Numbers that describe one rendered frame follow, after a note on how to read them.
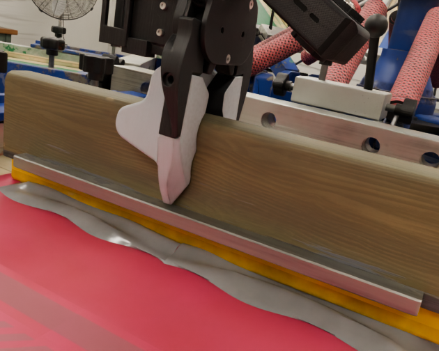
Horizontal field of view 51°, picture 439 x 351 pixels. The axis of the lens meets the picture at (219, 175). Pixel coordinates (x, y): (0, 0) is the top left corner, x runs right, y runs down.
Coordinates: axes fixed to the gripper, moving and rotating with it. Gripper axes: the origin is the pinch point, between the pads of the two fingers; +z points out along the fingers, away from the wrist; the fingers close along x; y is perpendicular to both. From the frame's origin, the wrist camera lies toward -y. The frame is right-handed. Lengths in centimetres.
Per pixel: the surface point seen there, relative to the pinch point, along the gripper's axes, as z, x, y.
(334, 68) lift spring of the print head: -8, -56, 6
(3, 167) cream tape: 5.4, -1.1, 22.0
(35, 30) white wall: 17, -312, 380
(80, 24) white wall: 4, -372, 380
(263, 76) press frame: -3, -69, 25
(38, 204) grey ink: 5.2, 2.8, 12.6
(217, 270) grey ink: 4.7, 2.1, -3.9
